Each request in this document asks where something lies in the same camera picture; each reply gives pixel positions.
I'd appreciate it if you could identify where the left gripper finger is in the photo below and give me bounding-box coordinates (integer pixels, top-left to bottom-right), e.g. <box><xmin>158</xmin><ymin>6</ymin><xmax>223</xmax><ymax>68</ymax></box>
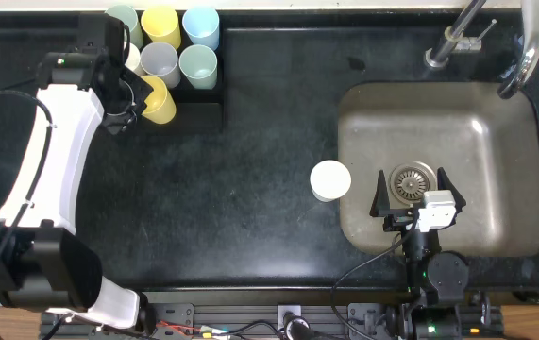
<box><xmin>124</xmin><ymin>70</ymin><xmax>155</xmax><ymax>116</ymax></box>
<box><xmin>102</xmin><ymin>110</ymin><xmax>139</xmax><ymax>136</ymax></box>

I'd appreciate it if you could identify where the green cup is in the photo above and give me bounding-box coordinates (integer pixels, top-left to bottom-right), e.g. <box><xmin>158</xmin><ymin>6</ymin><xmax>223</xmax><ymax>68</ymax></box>
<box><xmin>105</xmin><ymin>4</ymin><xmax>144</xmax><ymax>49</ymax></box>
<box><xmin>178</xmin><ymin>43</ymin><xmax>219</xmax><ymax>91</ymax></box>

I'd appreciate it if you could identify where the yellow cup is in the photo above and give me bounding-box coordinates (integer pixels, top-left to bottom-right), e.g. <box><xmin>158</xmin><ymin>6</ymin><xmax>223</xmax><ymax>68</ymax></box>
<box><xmin>139</xmin><ymin>75</ymin><xmax>177</xmax><ymax>126</ymax></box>
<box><xmin>140</xmin><ymin>5</ymin><xmax>183</xmax><ymax>50</ymax></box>

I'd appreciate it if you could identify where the steel sink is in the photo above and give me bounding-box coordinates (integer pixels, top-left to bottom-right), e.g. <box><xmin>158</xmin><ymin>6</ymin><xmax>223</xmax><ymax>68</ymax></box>
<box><xmin>336</xmin><ymin>81</ymin><xmax>539</xmax><ymax>259</ymax></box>

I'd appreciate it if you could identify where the black cable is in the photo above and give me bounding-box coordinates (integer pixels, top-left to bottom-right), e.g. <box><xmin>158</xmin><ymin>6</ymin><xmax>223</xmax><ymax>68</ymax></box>
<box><xmin>329</xmin><ymin>214</ymin><xmax>421</xmax><ymax>340</ymax></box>
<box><xmin>0</xmin><ymin>89</ymin><xmax>56</xmax><ymax>340</ymax></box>

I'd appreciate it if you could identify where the mounting rail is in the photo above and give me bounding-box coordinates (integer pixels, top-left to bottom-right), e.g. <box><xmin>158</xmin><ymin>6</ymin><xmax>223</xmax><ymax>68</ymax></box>
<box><xmin>40</xmin><ymin>301</ymin><xmax>506</xmax><ymax>340</ymax></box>

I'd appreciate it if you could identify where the steel tap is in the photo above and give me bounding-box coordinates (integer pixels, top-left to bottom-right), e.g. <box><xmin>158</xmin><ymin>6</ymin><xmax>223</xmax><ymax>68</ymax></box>
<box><xmin>422</xmin><ymin>0</ymin><xmax>539</xmax><ymax>101</ymax></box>

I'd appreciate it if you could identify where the grey cup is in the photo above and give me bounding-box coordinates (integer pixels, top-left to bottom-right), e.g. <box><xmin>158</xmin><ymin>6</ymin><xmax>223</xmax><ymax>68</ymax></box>
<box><xmin>140</xmin><ymin>41</ymin><xmax>182</xmax><ymax>90</ymax></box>

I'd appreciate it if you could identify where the black tray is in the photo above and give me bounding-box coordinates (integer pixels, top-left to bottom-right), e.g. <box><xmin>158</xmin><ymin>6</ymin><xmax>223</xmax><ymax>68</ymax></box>
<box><xmin>122</xmin><ymin>8</ymin><xmax>226</xmax><ymax>134</ymax></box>

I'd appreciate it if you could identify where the blue cup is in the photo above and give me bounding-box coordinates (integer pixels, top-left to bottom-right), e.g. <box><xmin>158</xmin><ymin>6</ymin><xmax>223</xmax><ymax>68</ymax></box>
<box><xmin>181</xmin><ymin>6</ymin><xmax>221</xmax><ymax>51</ymax></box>

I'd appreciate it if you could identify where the white cup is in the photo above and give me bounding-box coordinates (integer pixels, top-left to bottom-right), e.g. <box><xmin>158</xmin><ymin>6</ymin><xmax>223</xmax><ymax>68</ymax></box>
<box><xmin>309</xmin><ymin>160</ymin><xmax>353</xmax><ymax>204</ymax></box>
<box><xmin>124</xmin><ymin>42</ymin><xmax>146</xmax><ymax>77</ymax></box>

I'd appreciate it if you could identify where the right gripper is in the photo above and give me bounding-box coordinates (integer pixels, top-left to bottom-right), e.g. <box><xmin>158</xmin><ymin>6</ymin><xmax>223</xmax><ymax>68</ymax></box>
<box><xmin>368</xmin><ymin>167</ymin><xmax>467</xmax><ymax>233</ymax></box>

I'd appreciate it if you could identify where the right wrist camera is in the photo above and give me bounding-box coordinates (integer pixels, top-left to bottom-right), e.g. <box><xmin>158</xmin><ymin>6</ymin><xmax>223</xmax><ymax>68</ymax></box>
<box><xmin>416</xmin><ymin>189</ymin><xmax>458</xmax><ymax>233</ymax></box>

